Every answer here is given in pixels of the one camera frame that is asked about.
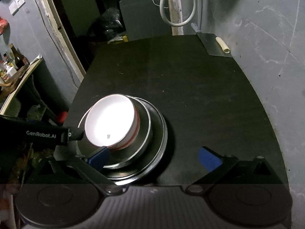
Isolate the large steel deep plate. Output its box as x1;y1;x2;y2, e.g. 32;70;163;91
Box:
76;96;168;186

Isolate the wall switch plate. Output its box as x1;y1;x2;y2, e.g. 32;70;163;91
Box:
9;0;25;15

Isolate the dark cabinet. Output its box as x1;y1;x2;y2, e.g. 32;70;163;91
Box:
119;0;172;41

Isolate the steel cleaver knife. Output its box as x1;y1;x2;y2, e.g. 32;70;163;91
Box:
191;23;232;57

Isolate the wooden side shelf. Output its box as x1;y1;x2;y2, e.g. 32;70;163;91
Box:
1;54;43;115

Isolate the dark glass bottle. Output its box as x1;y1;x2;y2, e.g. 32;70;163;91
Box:
9;44;29;69

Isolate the white bowl red rim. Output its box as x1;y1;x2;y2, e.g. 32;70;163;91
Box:
108;108;140;150
84;94;136;147

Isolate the black garbage bag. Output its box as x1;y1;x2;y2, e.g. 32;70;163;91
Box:
96;7;125;41

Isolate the small steel bowl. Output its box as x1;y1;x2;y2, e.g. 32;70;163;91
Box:
78;94;152;170

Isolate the white looped hose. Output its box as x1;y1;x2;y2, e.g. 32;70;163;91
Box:
159;0;198;27

